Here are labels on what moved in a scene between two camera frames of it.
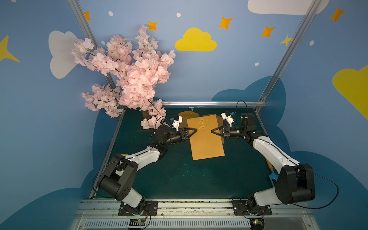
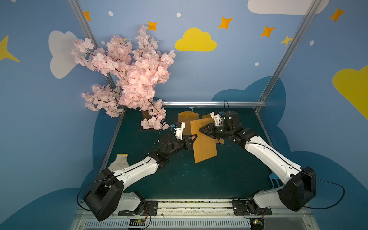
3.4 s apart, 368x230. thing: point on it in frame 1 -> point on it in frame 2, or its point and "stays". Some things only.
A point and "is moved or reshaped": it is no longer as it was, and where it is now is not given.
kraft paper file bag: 185,116 stays
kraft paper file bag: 204,143 is moved or reshaped
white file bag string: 191,109 stays
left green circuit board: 137,222 stays
